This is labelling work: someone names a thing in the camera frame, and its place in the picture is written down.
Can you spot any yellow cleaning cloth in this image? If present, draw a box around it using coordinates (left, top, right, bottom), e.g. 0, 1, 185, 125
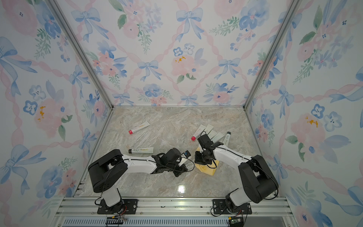
195, 160, 219, 176

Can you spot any teal cap toothpaste tube back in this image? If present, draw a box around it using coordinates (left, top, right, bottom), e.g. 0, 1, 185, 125
208, 130, 217, 139

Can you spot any teal cap toothpaste tube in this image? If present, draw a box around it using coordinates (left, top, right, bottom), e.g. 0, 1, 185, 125
208, 130, 217, 139
211, 132, 225, 143

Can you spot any pink cap toothpaste tube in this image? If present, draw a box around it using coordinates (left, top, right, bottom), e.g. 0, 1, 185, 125
129, 121, 150, 134
191, 124, 206, 141

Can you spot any dark green cap toothpaste tube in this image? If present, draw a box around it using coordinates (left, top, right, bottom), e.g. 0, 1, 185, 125
204, 124, 214, 134

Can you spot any black cap toothpaste tube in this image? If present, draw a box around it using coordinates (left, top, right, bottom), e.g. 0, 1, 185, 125
179, 158, 194, 169

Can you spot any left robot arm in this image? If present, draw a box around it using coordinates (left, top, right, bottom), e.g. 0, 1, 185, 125
88, 148, 191, 209

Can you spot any toothpaste tube near left arm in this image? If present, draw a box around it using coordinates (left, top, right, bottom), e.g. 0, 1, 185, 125
129, 147, 154, 154

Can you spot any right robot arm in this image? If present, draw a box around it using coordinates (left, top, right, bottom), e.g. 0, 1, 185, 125
195, 140, 278, 213

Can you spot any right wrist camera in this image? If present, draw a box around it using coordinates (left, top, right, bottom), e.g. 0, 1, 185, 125
198, 134, 213, 148

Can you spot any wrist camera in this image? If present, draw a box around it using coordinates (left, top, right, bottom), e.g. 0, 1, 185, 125
182, 150, 191, 159
198, 134, 213, 148

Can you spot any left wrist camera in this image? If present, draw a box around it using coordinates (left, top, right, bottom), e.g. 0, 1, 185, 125
182, 150, 191, 159

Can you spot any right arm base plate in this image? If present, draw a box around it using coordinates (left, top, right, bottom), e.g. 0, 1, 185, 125
212, 199, 252, 216

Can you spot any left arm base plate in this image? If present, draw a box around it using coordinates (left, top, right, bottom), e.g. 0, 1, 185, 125
97, 199, 139, 215

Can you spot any aluminium front rail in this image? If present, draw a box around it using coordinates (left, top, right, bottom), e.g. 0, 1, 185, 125
51, 197, 298, 227

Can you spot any right aluminium frame post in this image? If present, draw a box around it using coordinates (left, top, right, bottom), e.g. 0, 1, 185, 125
244, 0, 301, 112

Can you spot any aluminium frame post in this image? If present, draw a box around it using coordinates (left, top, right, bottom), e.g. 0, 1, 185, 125
244, 0, 301, 112
45, 0, 113, 110

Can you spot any left aluminium frame post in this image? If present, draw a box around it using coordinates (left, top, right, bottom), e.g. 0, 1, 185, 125
45, 0, 113, 110

